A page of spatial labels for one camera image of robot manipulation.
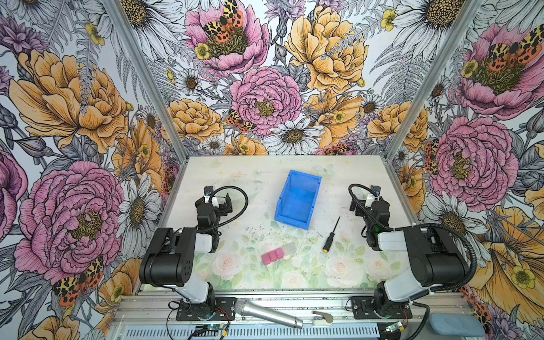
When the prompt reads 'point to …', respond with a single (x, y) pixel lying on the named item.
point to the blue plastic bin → (297, 199)
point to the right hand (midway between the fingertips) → (364, 199)
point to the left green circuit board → (208, 330)
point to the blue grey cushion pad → (455, 324)
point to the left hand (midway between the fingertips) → (217, 199)
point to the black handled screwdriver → (329, 240)
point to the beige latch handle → (326, 316)
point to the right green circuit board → (394, 326)
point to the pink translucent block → (273, 256)
